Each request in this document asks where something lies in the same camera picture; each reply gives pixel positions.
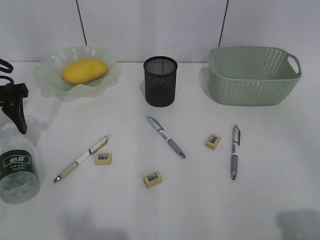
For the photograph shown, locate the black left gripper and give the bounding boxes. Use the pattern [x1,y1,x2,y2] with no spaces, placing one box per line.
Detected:
[0,83,29,134]

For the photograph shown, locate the clear water bottle green label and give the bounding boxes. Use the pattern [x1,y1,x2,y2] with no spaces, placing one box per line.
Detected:
[0,123,41,205]

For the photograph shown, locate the yellow mango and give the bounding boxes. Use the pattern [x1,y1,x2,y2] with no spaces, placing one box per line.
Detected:
[62,59,108,85]

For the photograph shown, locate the grey clear ballpoint pen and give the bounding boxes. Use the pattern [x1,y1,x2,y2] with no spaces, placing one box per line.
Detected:
[230,124,241,181]

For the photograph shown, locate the pale green glass plate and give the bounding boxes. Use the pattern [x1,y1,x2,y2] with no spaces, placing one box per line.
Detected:
[34,45,119,102]

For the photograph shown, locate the yellow eraser left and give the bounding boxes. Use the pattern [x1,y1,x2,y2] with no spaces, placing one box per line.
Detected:
[95,152,113,166]

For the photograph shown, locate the yellow eraser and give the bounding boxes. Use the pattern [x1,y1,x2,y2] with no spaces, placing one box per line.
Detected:
[143,171,163,189]
[204,133,221,150]
[95,152,113,166]

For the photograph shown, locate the blue grey ballpoint pen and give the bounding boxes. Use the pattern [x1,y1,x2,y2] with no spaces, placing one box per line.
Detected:
[146,115,186,159]

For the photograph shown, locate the black mesh pen holder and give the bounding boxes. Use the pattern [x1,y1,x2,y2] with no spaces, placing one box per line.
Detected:
[143,56,178,108]

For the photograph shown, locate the yellow eraser middle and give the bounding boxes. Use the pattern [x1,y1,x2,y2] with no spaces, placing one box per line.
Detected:
[143,171,163,189]

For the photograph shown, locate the yellow eraser right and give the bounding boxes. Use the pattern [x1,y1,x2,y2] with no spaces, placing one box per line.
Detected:
[204,133,221,150]

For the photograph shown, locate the green woven plastic basket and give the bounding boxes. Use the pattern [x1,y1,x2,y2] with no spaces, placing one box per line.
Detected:
[208,46,302,107]

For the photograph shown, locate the black cable left wall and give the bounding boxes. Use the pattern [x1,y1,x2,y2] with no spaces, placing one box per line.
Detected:
[75,0,89,47]

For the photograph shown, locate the black cable wall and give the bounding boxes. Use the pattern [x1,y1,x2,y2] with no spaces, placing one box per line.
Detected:
[75,0,89,47]
[217,0,230,48]

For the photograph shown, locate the black cable right wall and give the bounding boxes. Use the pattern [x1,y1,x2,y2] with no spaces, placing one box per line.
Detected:
[217,0,230,48]

